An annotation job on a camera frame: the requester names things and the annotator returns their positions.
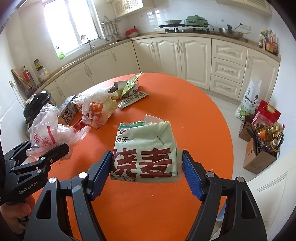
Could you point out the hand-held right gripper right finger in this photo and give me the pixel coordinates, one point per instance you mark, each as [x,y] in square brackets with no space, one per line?
[192,176]

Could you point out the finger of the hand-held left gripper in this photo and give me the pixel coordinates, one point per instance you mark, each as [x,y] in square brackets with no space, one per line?
[16,151]
[57,150]

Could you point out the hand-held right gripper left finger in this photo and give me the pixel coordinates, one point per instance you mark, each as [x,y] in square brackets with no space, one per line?
[101,176]

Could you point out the clear red-printed plastic bag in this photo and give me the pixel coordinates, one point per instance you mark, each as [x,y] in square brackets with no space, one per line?
[44,132]

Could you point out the large green red-lettered packet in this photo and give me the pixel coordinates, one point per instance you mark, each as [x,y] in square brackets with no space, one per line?
[143,143]

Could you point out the dark brown snack packet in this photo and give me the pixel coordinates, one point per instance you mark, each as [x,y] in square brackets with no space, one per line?
[112,91]

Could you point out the light green snack packet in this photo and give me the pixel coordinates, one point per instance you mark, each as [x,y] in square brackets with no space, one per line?
[130,87]

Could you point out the person's left hand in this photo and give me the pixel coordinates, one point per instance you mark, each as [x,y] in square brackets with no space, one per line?
[11,214]

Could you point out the small red packet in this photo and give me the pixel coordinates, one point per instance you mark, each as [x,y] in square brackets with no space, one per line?
[79,124]

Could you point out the small brown printed carton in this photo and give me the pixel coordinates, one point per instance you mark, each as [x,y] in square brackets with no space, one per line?
[67,113]

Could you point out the black domed container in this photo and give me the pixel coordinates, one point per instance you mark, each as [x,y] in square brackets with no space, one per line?
[38,106]

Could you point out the clear orange-printed plastic bag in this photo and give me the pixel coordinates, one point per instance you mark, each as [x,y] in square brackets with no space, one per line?
[94,111]

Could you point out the orange round tablecloth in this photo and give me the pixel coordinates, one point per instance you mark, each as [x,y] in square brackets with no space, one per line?
[185,111]

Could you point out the chopsticks holder with chopsticks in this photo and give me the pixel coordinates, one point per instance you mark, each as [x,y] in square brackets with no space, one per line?
[29,83]

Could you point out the wooden cutting board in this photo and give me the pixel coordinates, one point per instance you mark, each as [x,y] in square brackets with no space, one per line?
[17,76]

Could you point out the white lidded jar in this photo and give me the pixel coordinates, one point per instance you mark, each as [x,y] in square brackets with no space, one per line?
[43,75]

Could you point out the tan biscuit piece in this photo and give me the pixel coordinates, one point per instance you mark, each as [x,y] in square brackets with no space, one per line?
[118,93]

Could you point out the white panelled door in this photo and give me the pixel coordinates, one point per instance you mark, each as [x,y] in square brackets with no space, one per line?
[272,197]

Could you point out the yellow cooking oil bottle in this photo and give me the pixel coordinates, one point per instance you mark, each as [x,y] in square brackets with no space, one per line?
[270,129]

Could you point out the white rice bag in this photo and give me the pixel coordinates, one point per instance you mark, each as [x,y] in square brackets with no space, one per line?
[249,99]

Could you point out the silver white snack packet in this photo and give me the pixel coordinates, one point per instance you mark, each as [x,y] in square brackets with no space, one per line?
[136,86]

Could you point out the cream cabinet drawer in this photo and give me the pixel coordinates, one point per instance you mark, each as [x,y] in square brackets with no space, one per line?
[229,49]
[225,85]
[227,68]

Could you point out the red rice bag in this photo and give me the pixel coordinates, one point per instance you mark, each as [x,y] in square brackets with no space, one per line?
[268,111]

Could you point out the metal sink faucet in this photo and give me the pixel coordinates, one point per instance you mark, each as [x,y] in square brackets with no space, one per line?
[89,44]

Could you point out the cream lower kitchen cabinets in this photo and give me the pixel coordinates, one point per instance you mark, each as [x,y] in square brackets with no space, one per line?
[171,55]

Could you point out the kitchen window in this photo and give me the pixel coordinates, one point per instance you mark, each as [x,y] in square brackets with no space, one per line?
[69,25]

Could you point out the hanging utensil rack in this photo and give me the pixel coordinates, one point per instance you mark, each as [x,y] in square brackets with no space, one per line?
[112,26]

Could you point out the red-lidded white bowl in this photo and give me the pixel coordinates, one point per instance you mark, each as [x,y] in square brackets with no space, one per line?
[132,32]

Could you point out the black gas stove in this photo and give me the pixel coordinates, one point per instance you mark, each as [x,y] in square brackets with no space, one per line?
[185,30]

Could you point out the steel wok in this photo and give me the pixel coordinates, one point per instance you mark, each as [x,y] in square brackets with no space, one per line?
[230,33]

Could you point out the group of condiment bottles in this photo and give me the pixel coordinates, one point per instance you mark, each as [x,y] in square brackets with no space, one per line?
[268,42]

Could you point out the dark frying pan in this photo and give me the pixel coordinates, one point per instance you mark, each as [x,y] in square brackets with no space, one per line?
[172,22]

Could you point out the green electric cooking pot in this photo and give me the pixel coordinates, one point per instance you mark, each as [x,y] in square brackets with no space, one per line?
[196,20]

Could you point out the cream lattice upper cabinet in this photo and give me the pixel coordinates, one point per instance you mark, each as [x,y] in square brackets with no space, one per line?
[129,5]
[247,4]

